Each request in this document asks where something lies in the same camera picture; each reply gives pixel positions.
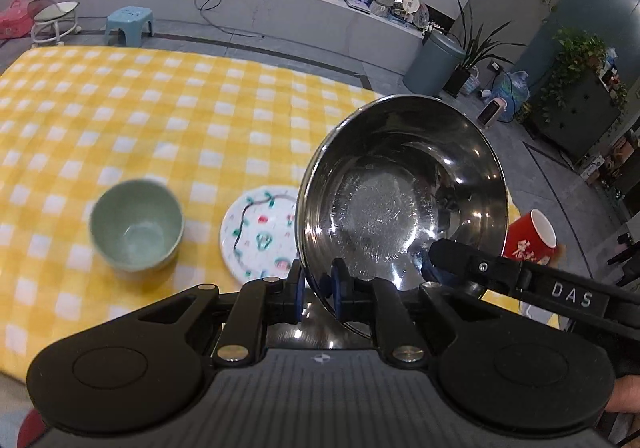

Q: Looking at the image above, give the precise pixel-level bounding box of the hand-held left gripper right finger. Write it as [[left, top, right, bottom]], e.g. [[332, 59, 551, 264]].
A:
[[322, 259, 507, 370]]

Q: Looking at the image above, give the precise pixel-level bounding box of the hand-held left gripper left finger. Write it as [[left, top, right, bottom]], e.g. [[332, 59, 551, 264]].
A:
[[135, 259, 306, 370]]

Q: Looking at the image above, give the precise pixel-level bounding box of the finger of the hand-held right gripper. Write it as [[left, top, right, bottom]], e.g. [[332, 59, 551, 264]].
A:
[[421, 239, 525, 299]]

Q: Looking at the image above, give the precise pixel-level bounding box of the white plate with painted vine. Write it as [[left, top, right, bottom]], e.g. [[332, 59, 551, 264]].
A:
[[220, 187, 307, 285]]

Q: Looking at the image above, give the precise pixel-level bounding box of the stainless steel bowl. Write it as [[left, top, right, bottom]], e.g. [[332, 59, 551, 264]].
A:
[[296, 95, 510, 339]]

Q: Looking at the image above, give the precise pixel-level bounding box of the person's right hand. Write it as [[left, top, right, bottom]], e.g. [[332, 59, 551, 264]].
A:
[[606, 374, 640, 412]]

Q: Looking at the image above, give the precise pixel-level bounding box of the red mug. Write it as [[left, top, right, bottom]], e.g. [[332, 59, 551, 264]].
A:
[[501, 209, 558, 269]]

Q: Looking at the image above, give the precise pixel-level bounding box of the small pink heater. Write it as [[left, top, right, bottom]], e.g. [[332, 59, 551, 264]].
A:
[[476, 98, 508, 127]]

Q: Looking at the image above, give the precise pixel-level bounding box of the blue water jug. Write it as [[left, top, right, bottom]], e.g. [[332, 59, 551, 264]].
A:
[[492, 70, 531, 121]]

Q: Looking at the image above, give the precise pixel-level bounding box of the green ceramic bowl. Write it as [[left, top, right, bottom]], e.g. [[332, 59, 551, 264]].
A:
[[90, 179, 185, 273]]

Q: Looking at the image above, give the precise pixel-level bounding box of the dark green cabinet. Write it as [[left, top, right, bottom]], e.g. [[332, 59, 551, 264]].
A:
[[530, 72, 623, 161]]

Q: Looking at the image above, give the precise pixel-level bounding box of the grey round trash can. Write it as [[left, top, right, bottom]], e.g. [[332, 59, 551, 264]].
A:
[[403, 31, 467, 97]]

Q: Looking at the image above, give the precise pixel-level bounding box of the potted plant with long leaves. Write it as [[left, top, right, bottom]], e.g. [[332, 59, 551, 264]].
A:
[[442, 0, 526, 96]]

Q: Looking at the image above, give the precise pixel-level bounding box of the ivy plant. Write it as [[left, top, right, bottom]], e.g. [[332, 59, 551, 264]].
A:
[[540, 28, 628, 123]]

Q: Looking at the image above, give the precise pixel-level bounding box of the yellow checked tablecloth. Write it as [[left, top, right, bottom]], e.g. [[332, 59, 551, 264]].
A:
[[0, 46, 531, 384]]

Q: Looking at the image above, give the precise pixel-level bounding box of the white round hand fan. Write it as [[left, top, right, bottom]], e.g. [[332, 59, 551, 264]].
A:
[[397, 0, 423, 23]]

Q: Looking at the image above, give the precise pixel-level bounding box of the white marble low cabinet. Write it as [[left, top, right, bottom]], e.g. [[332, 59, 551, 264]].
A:
[[0, 0, 431, 76]]

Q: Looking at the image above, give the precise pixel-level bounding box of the light blue plastic stool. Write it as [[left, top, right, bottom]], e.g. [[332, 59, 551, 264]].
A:
[[104, 6, 155, 46]]

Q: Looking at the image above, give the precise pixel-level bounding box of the white round wheeled stool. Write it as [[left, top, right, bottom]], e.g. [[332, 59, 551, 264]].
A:
[[31, 0, 82, 46]]

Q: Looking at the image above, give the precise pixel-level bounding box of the pink basket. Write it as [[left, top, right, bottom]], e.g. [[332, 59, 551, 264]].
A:
[[0, 0, 33, 39]]

